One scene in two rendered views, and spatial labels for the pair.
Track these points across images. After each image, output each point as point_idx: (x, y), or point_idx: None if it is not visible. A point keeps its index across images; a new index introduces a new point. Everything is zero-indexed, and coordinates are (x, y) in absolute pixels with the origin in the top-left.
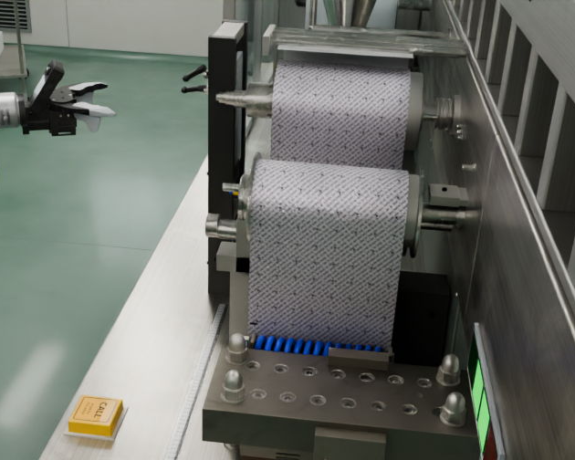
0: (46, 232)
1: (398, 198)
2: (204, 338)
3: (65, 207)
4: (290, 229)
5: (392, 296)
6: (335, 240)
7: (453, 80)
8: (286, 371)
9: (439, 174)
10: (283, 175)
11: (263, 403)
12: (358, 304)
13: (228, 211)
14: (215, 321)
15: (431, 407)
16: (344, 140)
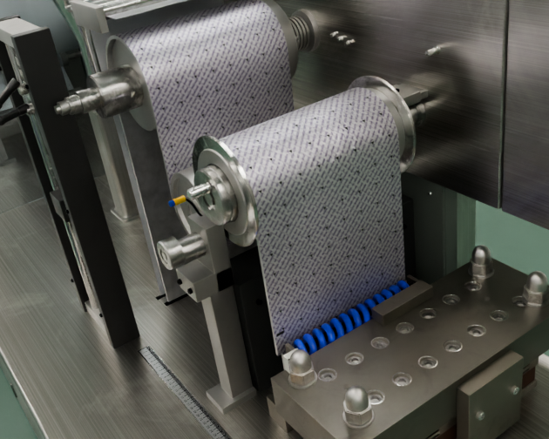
0: None
1: (382, 114)
2: (170, 393)
3: None
4: (296, 202)
5: (398, 222)
6: (341, 191)
7: None
8: (359, 357)
9: None
10: (261, 145)
11: (393, 401)
12: (372, 249)
13: (108, 243)
14: (159, 369)
15: (509, 301)
16: (233, 95)
